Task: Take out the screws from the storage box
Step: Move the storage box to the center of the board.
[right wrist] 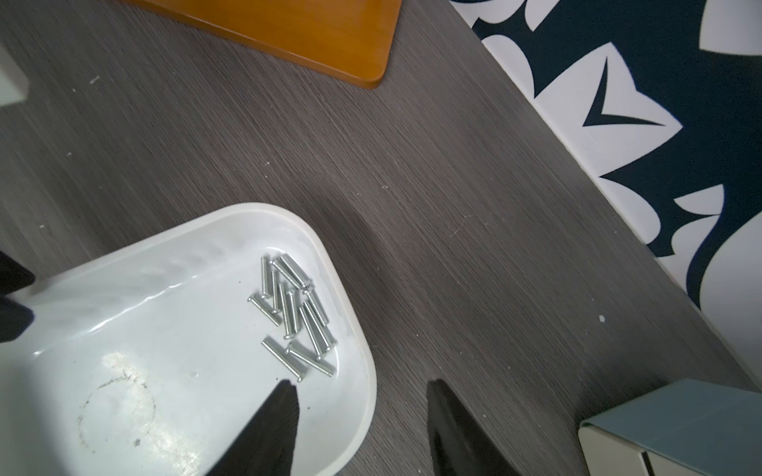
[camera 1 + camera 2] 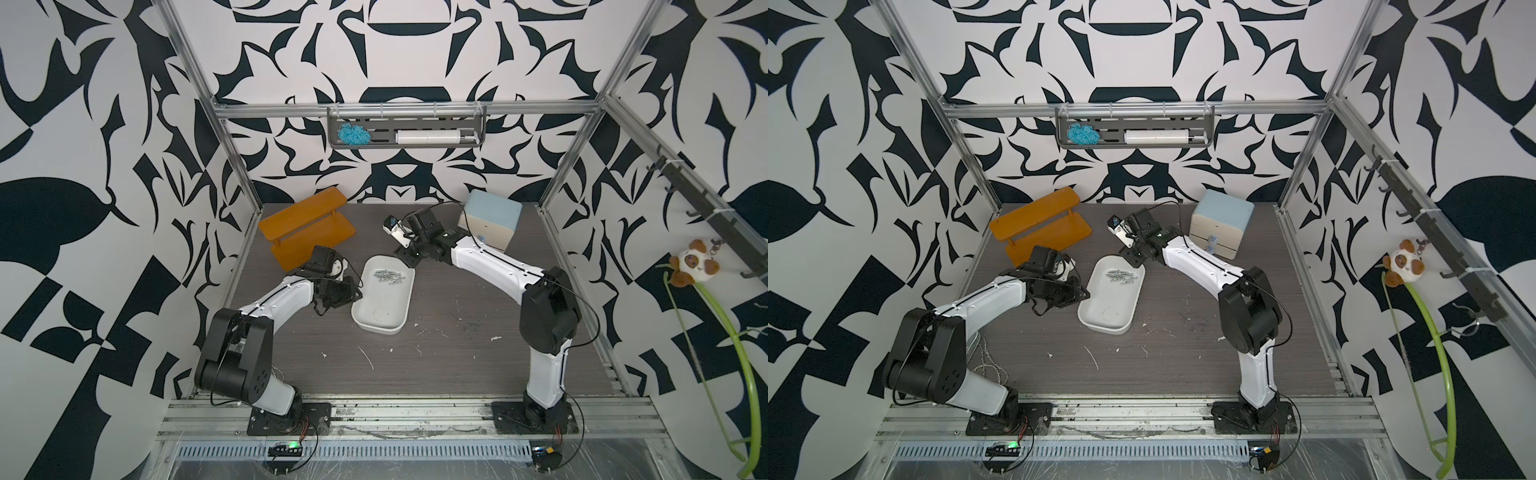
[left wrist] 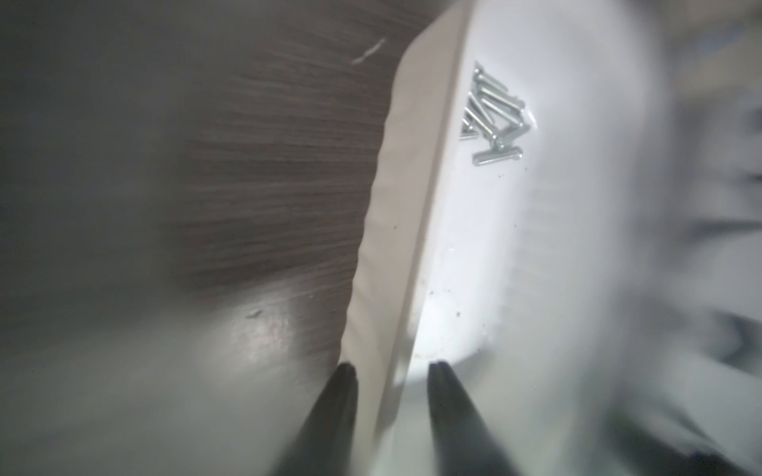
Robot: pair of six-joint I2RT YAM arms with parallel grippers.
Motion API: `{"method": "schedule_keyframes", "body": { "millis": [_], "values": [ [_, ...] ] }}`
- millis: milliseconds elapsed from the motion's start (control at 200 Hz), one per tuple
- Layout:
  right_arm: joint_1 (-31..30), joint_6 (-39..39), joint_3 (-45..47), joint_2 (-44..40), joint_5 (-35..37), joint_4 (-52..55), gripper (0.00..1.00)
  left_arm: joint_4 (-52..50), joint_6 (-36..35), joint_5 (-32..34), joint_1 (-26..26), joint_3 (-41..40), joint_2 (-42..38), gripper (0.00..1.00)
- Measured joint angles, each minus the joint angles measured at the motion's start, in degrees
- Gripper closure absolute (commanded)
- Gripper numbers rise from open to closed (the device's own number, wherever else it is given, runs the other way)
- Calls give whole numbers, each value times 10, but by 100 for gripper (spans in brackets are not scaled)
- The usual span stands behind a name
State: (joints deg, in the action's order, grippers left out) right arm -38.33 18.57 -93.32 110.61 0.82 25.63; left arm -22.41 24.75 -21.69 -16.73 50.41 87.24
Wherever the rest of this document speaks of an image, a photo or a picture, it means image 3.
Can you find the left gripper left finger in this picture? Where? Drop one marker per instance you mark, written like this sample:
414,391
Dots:
323,445

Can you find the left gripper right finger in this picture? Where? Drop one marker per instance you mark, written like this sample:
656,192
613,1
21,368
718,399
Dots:
462,442

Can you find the white plastic storage tray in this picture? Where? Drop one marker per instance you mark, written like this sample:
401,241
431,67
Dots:
600,298

